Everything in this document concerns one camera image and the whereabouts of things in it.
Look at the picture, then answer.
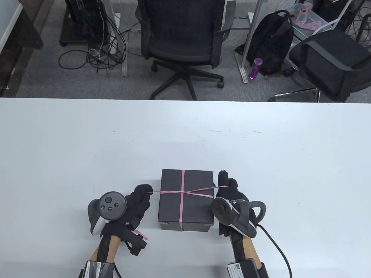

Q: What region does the grey hand controller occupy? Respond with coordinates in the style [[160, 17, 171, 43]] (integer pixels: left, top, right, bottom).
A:
[[211, 197, 266, 238], [88, 192, 127, 237]]

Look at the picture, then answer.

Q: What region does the black backpack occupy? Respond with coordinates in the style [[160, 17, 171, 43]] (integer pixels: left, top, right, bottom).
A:
[[235, 10, 294, 76]]

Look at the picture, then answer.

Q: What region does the black left forearm pack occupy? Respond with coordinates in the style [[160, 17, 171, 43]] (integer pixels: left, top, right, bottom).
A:
[[79, 260, 116, 278]]

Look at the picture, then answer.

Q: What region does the purple water bottle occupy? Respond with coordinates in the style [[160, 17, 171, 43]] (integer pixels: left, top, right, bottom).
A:
[[248, 57, 263, 80]]

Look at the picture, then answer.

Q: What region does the black right glove cable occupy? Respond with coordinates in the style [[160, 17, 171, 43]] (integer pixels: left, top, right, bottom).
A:
[[257, 224, 292, 278]]

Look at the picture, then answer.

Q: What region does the white metal desk leg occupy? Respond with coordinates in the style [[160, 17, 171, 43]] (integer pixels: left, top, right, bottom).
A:
[[239, 0, 265, 84], [104, 0, 128, 76]]

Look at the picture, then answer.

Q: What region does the black chair with grey armrest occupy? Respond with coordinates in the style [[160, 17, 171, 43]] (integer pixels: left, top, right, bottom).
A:
[[268, 29, 371, 102]]

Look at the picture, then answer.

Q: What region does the clear small bottle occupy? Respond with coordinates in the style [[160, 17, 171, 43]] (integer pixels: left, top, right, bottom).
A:
[[301, 1, 313, 23]]

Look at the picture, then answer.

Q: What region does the white frame storage rack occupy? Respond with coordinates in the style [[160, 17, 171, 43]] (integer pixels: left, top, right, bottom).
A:
[[290, 0, 354, 39]]

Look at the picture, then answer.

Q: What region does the person's left hand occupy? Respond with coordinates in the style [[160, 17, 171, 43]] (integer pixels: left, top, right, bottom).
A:
[[100, 184, 153, 241]]

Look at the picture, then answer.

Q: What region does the black mesh office chair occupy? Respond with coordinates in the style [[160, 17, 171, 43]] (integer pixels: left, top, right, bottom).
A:
[[135, 0, 237, 100]]

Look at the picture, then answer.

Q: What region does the person's right forearm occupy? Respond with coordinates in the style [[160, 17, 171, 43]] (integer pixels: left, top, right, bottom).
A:
[[229, 232, 260, 262]]

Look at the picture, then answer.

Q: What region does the person's left forearm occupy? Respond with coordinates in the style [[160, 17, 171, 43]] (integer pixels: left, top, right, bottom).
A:
[[88, 235, 122, 264]]

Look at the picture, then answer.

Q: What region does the white power strip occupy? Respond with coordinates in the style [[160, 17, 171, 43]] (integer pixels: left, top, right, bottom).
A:
[[109, 13, 121, 55]]

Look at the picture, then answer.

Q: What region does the grey right hand controller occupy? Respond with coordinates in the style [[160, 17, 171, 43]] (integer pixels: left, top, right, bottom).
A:
[[211, 197, 266, 238]]

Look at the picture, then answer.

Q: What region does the white desk with dark side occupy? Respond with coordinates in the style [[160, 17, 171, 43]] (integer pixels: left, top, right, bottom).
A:
[[0, 0, 44, 97]]

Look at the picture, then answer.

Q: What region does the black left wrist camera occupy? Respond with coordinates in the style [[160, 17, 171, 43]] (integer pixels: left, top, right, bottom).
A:
[[122, 223, 149, 256]]

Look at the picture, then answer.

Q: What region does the tangle of black cables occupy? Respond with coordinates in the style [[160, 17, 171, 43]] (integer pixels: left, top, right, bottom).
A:
[[59, 0, 128, 77]]

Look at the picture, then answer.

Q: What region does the pink cloth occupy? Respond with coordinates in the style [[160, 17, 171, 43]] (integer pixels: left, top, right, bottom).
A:
[[296, 20, 322, 30]]

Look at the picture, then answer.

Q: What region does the black cardboard box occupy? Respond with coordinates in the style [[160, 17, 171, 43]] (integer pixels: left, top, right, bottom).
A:
[[157, 169, 216, 225]]

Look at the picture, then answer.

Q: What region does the grey left hand controller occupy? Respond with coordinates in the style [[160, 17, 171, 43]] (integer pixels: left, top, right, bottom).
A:
[[88, 192, 127, 237]]

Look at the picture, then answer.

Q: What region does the pink ribbon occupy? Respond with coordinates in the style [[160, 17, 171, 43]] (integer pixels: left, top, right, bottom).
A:
[[135, 170, 228, 241]]

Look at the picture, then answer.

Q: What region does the black right forearm pack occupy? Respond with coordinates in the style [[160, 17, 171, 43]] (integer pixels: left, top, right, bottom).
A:
[[227, 259, 268, 278]]

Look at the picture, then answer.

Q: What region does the black computer tower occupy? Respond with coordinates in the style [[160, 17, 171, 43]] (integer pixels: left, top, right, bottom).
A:
[[59, 0, 109, 47]]

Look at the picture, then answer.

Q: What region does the person's right hand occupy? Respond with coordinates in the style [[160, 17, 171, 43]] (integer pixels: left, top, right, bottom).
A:
[[213, 170, 257, 237]]

